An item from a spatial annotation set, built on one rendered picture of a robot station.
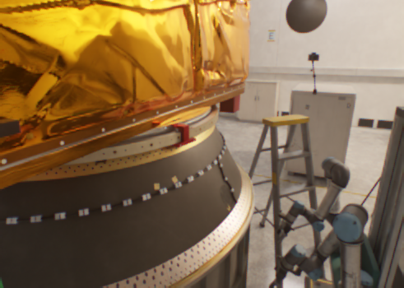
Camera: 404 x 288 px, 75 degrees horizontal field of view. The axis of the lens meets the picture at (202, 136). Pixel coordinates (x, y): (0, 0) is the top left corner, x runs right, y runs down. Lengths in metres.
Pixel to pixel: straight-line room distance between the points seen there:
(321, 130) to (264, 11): 5.04
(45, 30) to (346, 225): 1.34
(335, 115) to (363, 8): 4.51
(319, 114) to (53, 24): 4.15
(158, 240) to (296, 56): 7.75
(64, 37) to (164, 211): 0.77
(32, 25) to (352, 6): 8.18
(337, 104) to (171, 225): 3.71
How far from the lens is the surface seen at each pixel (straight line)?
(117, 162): 1.14
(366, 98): 8.60
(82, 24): 0.84
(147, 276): 1.19
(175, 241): 1.22
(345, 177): 1.95
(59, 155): 0.86
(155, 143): 1.14
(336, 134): 4.62
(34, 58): 0.75
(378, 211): 1.97
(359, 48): 8.49
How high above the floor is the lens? 2.05
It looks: 17 degrees down
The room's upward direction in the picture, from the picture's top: straight up
